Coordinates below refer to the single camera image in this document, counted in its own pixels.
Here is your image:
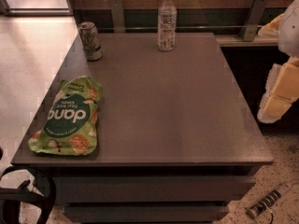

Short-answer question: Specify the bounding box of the upper grey drawer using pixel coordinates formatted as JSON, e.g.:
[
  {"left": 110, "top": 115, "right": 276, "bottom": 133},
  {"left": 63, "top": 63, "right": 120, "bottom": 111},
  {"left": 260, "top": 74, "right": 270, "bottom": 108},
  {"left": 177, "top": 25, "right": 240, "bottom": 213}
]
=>
[{"left": 54, "top": 176, "right": 255, "bottom": 203}]

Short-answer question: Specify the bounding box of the grey drawer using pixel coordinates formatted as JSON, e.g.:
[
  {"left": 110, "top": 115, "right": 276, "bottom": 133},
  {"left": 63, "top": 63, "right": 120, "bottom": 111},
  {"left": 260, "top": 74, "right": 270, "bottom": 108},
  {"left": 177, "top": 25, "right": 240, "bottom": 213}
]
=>
[
  {"left": 54, "top": 176, "right": 255, "bottom": 203},
  {"left": 64, "top": 205, "right": 228, "bottom": 224}
]

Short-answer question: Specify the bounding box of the silver soda can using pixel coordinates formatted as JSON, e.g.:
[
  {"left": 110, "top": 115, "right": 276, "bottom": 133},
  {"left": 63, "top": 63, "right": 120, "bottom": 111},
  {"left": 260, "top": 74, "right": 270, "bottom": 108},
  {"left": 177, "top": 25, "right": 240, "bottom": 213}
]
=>
[{"left": 78, "top": 21, "right": 103, "bottom": 61}]

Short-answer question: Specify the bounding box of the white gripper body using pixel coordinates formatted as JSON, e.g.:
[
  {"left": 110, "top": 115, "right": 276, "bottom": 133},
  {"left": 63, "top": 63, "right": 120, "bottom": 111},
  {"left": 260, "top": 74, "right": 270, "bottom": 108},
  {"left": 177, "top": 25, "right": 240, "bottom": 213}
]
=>
[{"left": 278, "top": 0, "right": 299, "bottom": 57}]

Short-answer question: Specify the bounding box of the lower grey drawer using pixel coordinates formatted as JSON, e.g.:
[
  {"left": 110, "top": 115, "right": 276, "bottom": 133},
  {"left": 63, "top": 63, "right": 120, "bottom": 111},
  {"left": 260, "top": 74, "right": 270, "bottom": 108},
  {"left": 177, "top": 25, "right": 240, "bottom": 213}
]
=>
[{"left": 64, "top": 205, "right": 228, "bottom": 224}]

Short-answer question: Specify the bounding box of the clear plastic water bottle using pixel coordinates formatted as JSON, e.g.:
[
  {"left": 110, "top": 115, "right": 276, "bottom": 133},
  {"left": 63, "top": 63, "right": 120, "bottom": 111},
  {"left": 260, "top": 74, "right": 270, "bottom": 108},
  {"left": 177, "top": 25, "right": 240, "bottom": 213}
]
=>
[{"left": 157, "top": 0, "right": 177, "bottom": 51}]

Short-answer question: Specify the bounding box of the left metal bracket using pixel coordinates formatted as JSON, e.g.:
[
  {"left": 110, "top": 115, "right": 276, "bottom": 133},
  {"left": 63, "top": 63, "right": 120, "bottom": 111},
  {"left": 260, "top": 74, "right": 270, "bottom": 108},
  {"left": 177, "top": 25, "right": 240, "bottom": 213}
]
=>
[{"left": 109, "top": 0, "right": 126, "bottom": 33}]

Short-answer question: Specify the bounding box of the green rice chip bag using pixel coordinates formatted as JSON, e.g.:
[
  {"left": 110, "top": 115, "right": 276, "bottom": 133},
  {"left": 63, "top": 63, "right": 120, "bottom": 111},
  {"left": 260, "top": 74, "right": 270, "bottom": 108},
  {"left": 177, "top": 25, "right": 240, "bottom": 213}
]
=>
[{"left": 28, "top": 76, "right": 103, "bottom": 156}]

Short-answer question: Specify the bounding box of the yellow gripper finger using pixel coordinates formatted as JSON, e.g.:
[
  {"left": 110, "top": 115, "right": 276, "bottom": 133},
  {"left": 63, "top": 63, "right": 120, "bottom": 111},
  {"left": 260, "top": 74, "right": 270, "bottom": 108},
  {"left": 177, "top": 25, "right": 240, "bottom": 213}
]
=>
[
  {"left": 257, "top": 57, "right": 299, "bottom": 123},
  {"left": 258, "top": 14, "right": 283, "bottom": 37}
]

